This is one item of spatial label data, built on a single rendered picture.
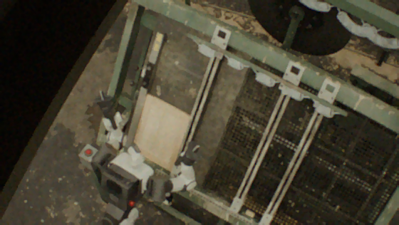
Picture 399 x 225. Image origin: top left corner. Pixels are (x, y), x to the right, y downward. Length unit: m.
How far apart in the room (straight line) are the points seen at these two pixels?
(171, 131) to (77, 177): 1.49
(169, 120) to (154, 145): 0.25
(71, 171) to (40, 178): 0.32
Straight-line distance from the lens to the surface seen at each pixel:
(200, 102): 3.34
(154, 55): 3.40
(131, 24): 3.44
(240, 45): 3.04
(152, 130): 3.63
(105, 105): 3.22
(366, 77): 3.22
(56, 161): 4.88
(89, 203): 4.63
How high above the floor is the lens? 4.21
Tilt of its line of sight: 58 degrees down
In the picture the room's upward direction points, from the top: 2 degrees clockwise
